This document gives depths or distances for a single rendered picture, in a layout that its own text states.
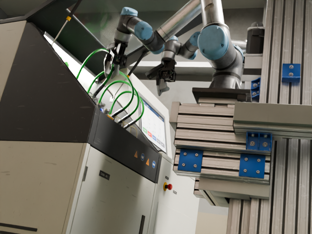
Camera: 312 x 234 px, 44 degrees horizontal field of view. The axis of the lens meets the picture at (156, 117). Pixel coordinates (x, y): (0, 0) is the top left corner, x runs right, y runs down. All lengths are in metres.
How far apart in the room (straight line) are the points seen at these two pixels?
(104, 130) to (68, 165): 0.22
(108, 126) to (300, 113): 0.82
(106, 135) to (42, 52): 0.56
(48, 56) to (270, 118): 1.12
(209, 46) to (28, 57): 0.97
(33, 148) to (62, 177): 0.23
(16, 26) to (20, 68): 0.29
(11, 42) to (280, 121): 1.47
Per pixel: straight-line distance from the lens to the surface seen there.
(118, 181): 1.83
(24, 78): 2.02
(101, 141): 1.70
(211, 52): 1.50
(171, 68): 2.12
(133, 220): 1.99
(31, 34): 2.16
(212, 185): 1.57
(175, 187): 2.43
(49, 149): 1.73
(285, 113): 1.37
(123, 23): 1.87
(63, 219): 1.58
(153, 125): 2.77
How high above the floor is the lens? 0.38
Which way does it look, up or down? 20 degrees up
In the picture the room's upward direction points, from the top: 10 degrees clockwise
